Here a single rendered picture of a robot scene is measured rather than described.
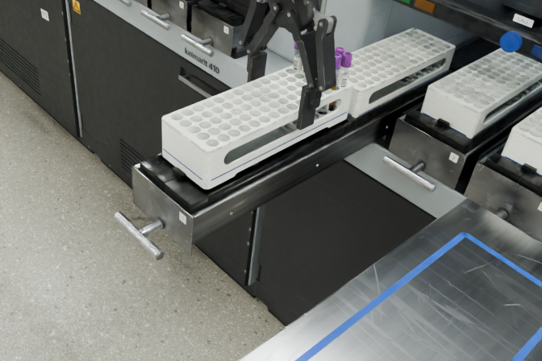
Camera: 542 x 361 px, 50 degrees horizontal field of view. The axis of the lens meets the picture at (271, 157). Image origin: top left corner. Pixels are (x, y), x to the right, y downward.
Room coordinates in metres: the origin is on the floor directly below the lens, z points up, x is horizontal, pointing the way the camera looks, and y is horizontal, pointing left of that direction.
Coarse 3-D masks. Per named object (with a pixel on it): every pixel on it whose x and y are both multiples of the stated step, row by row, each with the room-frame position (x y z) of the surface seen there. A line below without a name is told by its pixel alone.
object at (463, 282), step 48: (432, 240) 0.55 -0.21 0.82; (480, 240) 0.56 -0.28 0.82; (528, 240) 0.57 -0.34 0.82; (384, 288) 0.45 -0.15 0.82; (432, 288) 0.46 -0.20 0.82; (480, 288) 0.47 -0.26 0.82; (528, 288) 0.48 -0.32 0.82; (288, 336) 0.37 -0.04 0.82; (336, 336) 0.38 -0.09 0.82; (384, 336) 0.39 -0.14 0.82; (432, 336) 0.40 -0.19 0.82; (480, 336) 0.41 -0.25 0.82; (528, 336) 0.41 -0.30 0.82
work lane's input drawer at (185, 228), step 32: (416, 96) 0.94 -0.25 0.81; (352, 128) 0.81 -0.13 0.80; (384, 128) 0.86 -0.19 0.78; (160, 160) 0.64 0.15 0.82; (288, 160) 0.69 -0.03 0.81; (320, 160) 0.73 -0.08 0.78; (160, 192) 0.59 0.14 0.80; (192, 192) 0.58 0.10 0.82; (224, 192) 0.60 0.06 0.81; (256, 192) 0.63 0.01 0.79; (128, 224) 0.57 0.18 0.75; (160, 224) 0.58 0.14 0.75; (192, 224) 0.54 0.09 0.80; (224, 224) 0.59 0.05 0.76; (160, 256) 0.53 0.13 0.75
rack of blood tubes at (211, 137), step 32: (224, 96) 0.73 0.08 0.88; (256, 96) 0.75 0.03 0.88; (288, 96) 0.75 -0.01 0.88; (192, 128) 0.64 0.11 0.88; (224, 128) 0.65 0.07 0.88; (256, 128) 0.65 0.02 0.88; (288, 128) 0.74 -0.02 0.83; (320, 128) 0.75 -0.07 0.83; (192, 160) 0.60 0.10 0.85; (224, 160) 0.64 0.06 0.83; (256, 160) 0.65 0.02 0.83
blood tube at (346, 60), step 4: (344, 52) 0.80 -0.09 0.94; (348, 52) 0.80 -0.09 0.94; (344, 56) 0.79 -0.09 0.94; (348, 56) 0.79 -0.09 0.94; (344, 60) 0.79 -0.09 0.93; (348, 60) 0.79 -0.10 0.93; (340, 64) 0.79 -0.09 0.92; (344, 64) 0.79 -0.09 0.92; (348, 64) 0.79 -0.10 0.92; (340, 68) 0.80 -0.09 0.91; (344, 68) 0.79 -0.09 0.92; (348, 68) 0.79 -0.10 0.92; (340, 72) 0.79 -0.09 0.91; (344, 72) 0.79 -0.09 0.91; (340, 76) 0.79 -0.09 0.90; (344, 76) 0.79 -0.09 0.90; (340, 80) 0.79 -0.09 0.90; (344, 80) 0.79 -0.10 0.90; (340, 84) 0.79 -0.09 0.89; (344, 84) 0.79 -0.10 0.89; (336, 100) 0.79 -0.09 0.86; (336, 104) 0.79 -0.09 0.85
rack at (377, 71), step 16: (416, 32) 1.09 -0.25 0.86; (368, 48) 0.98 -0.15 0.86; (384, 48) 1.00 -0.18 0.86; (400, 48) 1.00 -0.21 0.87; (416, 48) 1.01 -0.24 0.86; (432, 48) 1.02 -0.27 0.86; (448, 48) 1.03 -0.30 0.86; (352, 64) 0.91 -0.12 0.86; (368, 64) 0.93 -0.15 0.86; (384, 64) 0.93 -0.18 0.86; (400, 64) 0.93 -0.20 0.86; (416, 64) 0.94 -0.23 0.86; (432, 64) 1.03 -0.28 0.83; (448, 64) 1.03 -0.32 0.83; (352, 80) 0.86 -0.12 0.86; (368, 80) 0.86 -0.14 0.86; (384, 80) 0.87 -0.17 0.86; (400, 80) 0.98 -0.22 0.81; (416, 80) 0.96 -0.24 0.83; (352, 96) 0.83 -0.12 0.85; (368, 96) 0.84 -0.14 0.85; (384, 96) 0.92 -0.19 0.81; (352, 112) 0.82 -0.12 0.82
